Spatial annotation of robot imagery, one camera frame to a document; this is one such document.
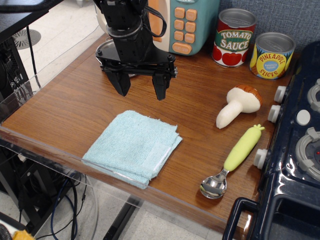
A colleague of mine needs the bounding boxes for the spoon with green handle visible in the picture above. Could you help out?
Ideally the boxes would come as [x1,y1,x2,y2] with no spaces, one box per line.
[199,124,265,199]

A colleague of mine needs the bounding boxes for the black table leg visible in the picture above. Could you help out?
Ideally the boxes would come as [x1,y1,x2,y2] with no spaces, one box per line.
[103,195,143,240]

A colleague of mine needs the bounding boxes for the toy microwave teal and orange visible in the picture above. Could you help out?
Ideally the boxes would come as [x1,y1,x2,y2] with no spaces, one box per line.
[96,0,220,56]

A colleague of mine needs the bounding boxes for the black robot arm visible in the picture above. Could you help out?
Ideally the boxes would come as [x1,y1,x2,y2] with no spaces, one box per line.
[95,0,178,101]

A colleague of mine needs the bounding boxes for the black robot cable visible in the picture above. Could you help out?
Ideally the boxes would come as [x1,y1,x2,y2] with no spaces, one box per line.
[143,4,168,38]

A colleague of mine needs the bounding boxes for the stainless steel pot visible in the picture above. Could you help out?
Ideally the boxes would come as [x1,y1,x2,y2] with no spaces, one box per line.
[95,37,139,78]

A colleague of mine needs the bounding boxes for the dark blue toy stove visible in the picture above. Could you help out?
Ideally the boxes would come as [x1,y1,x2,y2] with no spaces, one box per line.
[223,41,320,240]

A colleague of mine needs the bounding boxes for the plush toy mushroom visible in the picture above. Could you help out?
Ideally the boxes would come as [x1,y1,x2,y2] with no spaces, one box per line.
[216,84,263,129]

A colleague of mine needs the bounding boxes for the blue cable under table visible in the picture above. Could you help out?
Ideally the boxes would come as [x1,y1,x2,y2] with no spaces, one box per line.
[50,177,78,240]

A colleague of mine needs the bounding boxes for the black desk at left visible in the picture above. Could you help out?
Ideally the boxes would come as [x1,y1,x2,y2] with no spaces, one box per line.
[0,0,61,101]

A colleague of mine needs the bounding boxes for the pineapple slices can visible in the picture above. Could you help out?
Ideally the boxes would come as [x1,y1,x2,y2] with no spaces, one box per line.
[249,32,296,80]

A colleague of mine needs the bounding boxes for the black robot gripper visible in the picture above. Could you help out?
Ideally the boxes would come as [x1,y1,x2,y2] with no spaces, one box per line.
[100,19,178,101]

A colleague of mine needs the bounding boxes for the light blue folded cloth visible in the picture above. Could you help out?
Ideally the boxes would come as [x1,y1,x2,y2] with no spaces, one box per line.
[82,110,182,190]

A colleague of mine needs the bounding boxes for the tomato sauce can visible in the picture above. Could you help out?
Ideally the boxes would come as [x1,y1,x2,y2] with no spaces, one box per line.
[212,8,257,67]

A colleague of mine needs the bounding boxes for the clear acrylic table guard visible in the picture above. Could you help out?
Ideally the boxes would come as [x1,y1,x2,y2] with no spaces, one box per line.
[0,14,227,238]

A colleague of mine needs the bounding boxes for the black cable under table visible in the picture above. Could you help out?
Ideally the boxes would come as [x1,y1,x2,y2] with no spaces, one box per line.
[36,174,88,240]

